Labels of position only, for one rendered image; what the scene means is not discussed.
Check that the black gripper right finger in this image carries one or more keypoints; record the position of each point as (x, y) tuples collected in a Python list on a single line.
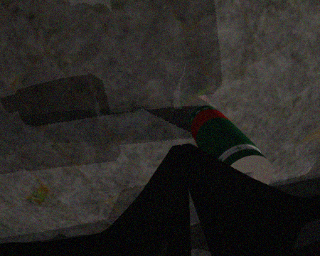
[(241, 216)]

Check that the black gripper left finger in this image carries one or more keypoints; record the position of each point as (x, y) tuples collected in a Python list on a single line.
[(155, 224)]

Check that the green battery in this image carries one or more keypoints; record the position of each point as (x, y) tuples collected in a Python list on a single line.
[(215, 134)]

